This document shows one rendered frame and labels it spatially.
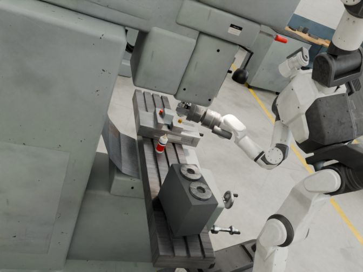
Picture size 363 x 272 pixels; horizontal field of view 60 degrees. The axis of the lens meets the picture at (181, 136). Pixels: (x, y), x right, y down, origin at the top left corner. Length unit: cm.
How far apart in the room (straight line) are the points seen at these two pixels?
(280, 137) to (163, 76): 61
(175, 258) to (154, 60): 75
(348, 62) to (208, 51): 51
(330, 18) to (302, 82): 862
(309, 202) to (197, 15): 85
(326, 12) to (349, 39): 861
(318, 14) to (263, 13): 838
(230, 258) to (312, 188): 72
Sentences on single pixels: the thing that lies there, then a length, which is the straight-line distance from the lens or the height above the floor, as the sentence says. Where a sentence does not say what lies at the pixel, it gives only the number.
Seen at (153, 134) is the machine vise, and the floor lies 100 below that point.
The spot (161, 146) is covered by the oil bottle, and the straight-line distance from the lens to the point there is 160.
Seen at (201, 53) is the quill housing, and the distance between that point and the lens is 131.
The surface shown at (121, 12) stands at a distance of 120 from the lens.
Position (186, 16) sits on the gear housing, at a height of 167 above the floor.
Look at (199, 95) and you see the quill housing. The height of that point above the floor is 137.
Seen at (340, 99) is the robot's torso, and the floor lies 162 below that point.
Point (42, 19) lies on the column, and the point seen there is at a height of 155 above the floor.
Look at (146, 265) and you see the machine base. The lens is 213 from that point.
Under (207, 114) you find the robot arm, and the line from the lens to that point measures 150.
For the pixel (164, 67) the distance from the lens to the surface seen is 128.
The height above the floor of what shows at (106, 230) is 48.
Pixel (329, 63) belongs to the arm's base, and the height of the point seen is 173.
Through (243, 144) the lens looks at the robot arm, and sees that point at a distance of 150.
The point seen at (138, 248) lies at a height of 34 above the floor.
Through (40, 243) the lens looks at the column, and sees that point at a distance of 180.
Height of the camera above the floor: 191
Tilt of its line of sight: 31 degrees down
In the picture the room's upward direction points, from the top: 24 degrees clockwise
